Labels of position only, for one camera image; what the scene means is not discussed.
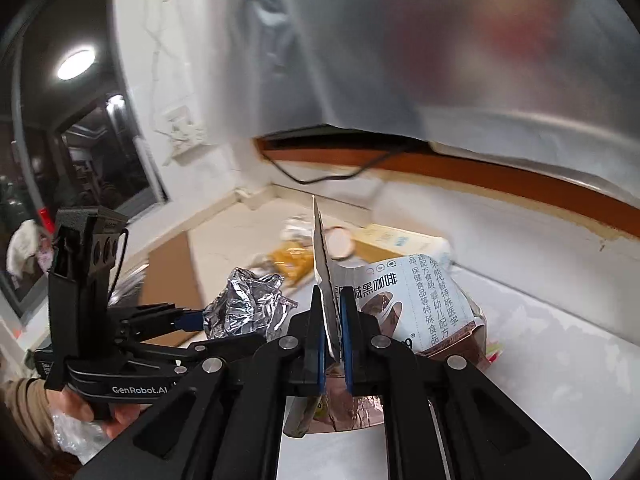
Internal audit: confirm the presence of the aluminium foil ball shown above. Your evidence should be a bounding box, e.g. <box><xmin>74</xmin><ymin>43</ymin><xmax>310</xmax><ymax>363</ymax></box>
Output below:
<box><xmin>203</xmin><ymin>268</ymin><xmax>297</xmax><ymax>341</ymax></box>

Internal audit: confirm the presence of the person's left hand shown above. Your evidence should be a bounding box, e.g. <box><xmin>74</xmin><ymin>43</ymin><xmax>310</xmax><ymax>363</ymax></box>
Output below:
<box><xmin>44</xmin><ymin>388</ymin><xmax>142</xmax><ymax>440</ymax></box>

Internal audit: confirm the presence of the gold yellow snack wrapper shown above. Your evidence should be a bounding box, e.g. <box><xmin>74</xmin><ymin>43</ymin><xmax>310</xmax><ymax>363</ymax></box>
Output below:
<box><xmin>268</xmin><ymin>242</ymin><xmax>314</xmax><ymax>286</ymax></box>

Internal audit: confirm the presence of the crumpled white paper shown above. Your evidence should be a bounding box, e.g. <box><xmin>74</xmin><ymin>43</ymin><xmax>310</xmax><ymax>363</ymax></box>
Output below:
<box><xmin>280</xmin><ymin>214</ymin><xmax>314</xmax><ymax>246</ymax></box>

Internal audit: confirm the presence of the round white lid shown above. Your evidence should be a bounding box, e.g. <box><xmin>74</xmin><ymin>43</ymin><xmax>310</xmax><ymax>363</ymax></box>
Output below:
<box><xmin>324</xmin><ymin>226</ymin><xmax>355</xmax><ymax>260</ymax></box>

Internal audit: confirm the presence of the round ceiling light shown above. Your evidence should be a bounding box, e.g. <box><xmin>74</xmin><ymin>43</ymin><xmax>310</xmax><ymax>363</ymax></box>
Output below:
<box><xmin>55</xmin><ymin>44</ymin><xmax>96</xmax><ymax>80</ymax></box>

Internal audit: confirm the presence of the large translucent plastic bag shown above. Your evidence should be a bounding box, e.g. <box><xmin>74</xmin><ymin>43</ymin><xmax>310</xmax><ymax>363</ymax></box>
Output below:
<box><xmin>216</xmin><ymin>0</ymin><xmax>639</xmax><ymax>198</ymax></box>

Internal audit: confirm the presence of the black cable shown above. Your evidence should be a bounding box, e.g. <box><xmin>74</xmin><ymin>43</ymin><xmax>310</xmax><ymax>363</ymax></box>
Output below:
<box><xmin>259</xmin><ymin>146</ymin><xmax>407</xmax><ymax>187</ymax></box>

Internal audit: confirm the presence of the white wall socket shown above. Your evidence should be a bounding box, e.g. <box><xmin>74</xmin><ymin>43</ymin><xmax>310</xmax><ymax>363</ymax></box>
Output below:
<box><xmin>164</xmin><ymin>105</ymin><xmax>208</xmax><ymax>160</ymax></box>

